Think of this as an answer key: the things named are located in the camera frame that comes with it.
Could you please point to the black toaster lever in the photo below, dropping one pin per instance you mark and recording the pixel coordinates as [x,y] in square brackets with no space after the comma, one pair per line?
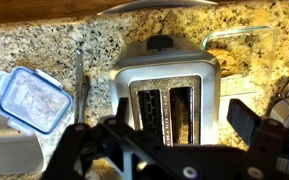
[159,42]

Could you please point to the silver butter knife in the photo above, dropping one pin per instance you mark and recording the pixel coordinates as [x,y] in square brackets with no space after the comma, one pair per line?
[82,86]

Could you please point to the brown bread slice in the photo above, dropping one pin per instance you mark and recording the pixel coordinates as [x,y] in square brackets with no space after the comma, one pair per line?
[229,64]
[182,115]

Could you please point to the stainless steel two-slot toaster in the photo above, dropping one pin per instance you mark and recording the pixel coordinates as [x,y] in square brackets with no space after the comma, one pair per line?
[149,80]

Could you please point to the stainless steel sink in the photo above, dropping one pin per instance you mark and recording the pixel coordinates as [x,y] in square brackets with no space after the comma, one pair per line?
[19,153]

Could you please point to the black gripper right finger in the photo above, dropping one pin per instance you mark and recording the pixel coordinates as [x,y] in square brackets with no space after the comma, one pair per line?
[267,157]

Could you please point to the blue clear container lid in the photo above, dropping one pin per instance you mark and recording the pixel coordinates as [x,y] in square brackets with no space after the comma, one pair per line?
[32,100]

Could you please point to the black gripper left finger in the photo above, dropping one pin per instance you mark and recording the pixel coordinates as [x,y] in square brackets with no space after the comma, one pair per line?
[81,144]

